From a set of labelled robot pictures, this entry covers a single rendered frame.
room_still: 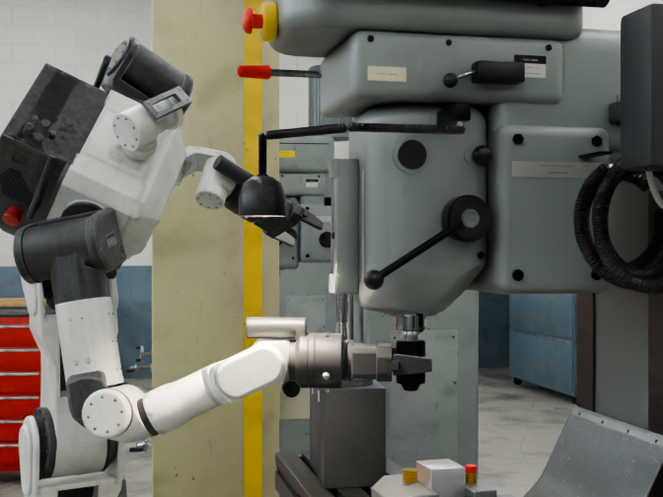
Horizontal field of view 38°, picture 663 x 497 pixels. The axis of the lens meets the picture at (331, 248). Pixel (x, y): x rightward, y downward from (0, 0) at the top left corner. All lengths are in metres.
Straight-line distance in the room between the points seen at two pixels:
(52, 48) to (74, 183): 9.02
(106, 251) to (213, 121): 1.68
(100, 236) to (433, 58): 0.60
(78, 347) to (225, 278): 1.66
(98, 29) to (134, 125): 9.09
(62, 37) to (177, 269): 7.65
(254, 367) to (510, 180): 0.48
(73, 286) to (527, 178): 0.73
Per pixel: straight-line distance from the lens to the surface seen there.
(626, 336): 1.69
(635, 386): 1.67
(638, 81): 1.33
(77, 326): 1.59
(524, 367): 9.72
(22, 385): 6.01
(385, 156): 1.45
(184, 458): 3.27
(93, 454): 2.04
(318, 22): 1.42
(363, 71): 1.42
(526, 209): 1.48
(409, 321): 1.52
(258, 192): 1.42
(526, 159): 1.49
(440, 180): 1.46
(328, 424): 1.82
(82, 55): 10.66
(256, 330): 1.54
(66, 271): 1.60
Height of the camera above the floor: 1.41
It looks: level
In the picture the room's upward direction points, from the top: straight up
